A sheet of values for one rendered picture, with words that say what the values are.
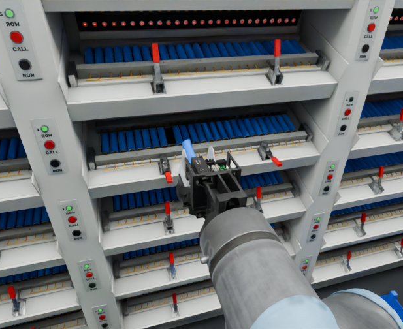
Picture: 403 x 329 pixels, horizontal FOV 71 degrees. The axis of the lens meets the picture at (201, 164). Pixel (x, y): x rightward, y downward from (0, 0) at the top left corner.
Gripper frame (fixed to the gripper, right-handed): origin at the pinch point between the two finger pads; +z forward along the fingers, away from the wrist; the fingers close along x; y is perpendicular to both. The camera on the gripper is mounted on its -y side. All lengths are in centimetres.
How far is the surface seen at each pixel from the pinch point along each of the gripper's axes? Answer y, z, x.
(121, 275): -46, 15, 19
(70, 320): -64, 16, 38
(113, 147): -4.6, 20.0, 15.1
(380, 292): -80, 4, -82
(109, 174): -8.8, 14.4, 16.7
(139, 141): -4.4, 20.6, 8.7
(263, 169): -12.7, 12.2, -22.5
